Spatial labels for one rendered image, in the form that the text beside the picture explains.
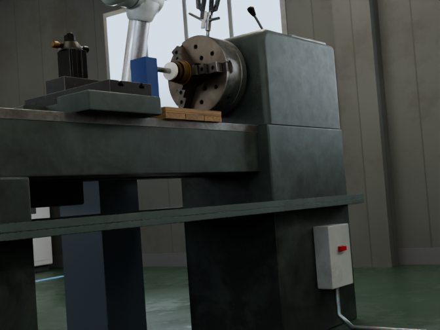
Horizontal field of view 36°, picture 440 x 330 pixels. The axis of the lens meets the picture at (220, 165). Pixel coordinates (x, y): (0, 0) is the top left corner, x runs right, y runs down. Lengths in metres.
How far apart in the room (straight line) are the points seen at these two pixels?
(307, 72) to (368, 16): 2.35
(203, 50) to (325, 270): 1.03
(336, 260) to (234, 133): 0.72
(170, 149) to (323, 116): 0.96
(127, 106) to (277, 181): 0.84
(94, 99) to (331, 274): 1.33
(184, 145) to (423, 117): 3.11
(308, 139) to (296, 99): 0.18
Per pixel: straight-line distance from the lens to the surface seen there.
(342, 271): 2.94
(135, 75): 2.48
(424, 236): 5.23
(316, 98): 3.01
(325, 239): 2.86
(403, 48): 5.33
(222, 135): 2.52
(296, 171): 2.81
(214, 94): 2.64
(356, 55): 5.26
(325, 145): 3.03
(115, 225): 1.92
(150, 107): 2.16
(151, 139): 2.23
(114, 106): 2.05
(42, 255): 7.06
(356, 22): 5.31
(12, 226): 1.71
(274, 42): 2.80
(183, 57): 2.70
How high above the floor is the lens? 0.58
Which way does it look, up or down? 3 degrees up
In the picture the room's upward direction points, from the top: 4 degrees counter-clockwise
